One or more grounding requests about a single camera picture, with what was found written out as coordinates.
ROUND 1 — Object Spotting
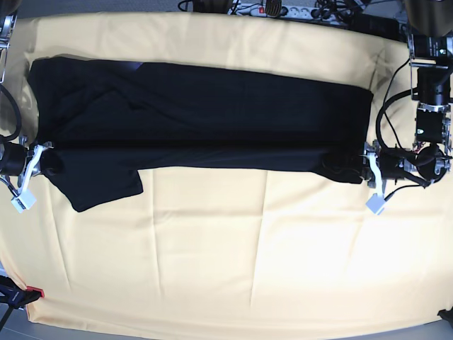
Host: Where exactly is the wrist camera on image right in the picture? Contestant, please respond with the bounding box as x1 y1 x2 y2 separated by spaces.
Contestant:
366 193 386 215

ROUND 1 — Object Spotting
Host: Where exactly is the black clamp at right edge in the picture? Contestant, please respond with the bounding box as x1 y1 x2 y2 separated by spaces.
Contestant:
437 308 453 327

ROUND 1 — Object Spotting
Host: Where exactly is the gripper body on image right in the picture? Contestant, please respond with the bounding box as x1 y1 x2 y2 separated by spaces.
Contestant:
362 140 414 188

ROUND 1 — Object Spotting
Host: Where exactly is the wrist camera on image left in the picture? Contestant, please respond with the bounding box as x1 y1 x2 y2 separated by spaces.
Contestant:
11 191 36 213

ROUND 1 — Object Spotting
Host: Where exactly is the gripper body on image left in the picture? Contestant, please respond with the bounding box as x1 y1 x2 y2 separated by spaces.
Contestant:
1 136 46 190

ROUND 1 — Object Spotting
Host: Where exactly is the black T-shirt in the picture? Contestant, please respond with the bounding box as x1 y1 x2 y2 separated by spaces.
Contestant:
27 57 373 212

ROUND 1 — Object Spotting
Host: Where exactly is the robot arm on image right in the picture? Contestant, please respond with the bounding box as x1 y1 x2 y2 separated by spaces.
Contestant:
317 1 452 188

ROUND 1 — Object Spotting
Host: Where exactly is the black power adapter box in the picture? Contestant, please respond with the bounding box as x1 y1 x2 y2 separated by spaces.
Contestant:
348 13 400 40

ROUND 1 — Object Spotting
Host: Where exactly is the white power strip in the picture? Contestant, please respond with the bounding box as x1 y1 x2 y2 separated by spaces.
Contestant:
228 1 316 21

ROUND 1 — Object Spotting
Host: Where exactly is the yellow table cloth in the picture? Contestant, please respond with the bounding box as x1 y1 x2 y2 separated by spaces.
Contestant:
1 13 452 339

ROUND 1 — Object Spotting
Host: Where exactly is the black red table clamp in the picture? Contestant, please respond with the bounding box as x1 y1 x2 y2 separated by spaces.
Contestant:
1 276 45 329

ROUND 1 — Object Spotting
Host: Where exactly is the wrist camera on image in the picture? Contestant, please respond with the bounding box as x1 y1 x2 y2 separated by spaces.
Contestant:
11 191 36 213
366 193 386 215

